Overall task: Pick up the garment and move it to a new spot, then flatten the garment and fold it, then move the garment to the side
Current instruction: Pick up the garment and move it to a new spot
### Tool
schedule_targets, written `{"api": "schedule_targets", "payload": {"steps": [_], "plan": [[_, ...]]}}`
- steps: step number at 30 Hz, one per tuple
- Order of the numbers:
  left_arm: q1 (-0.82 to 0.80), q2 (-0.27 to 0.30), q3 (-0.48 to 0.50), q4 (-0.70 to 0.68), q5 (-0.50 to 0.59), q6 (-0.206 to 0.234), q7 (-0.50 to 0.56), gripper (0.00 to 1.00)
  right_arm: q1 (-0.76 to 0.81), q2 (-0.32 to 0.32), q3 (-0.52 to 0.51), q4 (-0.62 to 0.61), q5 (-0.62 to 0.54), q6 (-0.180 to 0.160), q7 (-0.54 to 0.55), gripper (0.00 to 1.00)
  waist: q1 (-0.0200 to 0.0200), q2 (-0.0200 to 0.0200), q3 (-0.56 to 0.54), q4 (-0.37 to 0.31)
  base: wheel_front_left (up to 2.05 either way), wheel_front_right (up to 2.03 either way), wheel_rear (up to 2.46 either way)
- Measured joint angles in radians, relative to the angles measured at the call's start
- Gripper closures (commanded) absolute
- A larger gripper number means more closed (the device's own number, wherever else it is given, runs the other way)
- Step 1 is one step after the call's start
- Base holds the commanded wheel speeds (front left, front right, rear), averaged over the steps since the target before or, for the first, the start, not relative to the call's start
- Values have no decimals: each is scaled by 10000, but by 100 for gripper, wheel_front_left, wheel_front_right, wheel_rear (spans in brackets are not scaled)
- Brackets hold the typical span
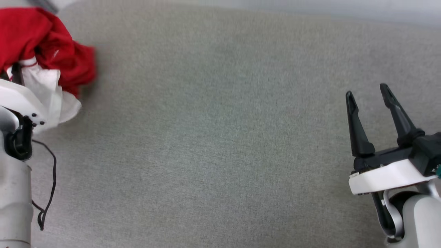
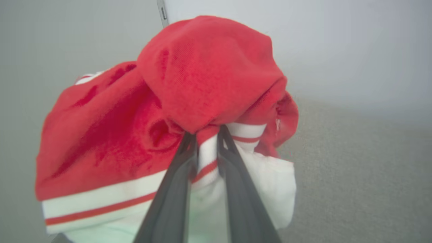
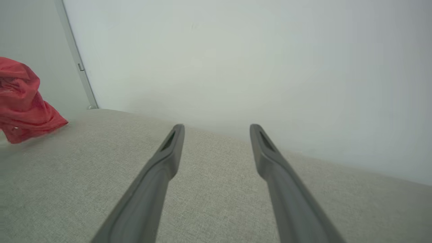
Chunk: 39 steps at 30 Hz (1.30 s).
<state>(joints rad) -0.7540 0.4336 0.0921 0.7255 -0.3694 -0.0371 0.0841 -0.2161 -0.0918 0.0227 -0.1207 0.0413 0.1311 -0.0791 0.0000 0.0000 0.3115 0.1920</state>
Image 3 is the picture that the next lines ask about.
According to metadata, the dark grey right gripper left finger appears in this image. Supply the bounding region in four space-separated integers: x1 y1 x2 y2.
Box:
90 124 185 243

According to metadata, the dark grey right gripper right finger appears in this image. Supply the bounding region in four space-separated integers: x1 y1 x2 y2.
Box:
249 124 346 243

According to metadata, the red and white garment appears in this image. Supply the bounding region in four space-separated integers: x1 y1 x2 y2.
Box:
0 57 69 144

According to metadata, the grey metal wall strip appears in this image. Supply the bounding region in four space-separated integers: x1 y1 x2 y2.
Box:
54 0 99 110

